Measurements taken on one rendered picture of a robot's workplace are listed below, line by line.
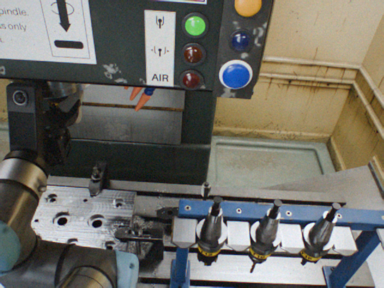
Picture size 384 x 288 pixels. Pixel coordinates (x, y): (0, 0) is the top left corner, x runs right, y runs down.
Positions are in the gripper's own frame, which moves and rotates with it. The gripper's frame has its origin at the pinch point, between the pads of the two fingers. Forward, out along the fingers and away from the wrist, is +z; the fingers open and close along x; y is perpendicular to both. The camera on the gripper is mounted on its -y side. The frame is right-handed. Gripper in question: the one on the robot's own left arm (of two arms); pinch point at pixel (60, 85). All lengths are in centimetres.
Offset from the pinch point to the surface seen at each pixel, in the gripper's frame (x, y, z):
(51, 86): 2.5, -6.2, -8.6
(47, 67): 8.7, -18.1, -21.2
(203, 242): 29.2, 20.9, -19.2
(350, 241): 60, 22, -17
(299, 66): 73, 40, 80
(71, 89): 4.9, -4.5, -7.1
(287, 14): 62, 17, 81
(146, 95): 17.2, -2.8, -4.9
